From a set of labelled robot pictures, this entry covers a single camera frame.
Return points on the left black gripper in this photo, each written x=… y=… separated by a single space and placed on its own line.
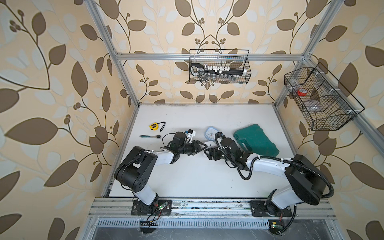
x=196 y=144

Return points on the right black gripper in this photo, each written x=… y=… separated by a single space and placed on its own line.
x=209 y=156

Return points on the light blue alarm clock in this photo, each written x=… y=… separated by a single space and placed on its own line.
x=210 y=133

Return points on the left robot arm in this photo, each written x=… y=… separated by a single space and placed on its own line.
x=134 y=171

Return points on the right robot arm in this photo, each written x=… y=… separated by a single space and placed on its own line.
x=306 y=184

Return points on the yellow tape measure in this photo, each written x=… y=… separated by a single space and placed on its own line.
x=157 y=126

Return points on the green plastic case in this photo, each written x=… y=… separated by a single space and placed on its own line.
x=253 y=139

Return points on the red tape roll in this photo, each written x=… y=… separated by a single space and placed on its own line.
x=302 y=92

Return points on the clear plastic bag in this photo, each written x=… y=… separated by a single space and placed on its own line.
x=313 y=105

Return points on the teal handled ratchet tool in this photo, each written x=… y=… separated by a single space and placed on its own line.
x=148 y=136

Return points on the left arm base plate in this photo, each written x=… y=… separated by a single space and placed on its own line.
x=151 y=207

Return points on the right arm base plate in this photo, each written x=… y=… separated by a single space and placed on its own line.
x=262 y=209

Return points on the black handled scissors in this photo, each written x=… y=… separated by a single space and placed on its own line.
x=199 y=70

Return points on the socket bit rail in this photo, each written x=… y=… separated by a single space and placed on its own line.
x=226 y=71

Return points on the back black wire basket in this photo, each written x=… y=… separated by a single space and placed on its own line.
x=223 y=66

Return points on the black wire basket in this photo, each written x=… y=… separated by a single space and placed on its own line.
x=223 y=66
x=340 y=106

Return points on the aluminium front rail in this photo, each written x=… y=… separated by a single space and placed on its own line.
x=210 y=208

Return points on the right black wire basket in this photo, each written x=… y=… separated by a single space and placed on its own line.
x=340 y=106

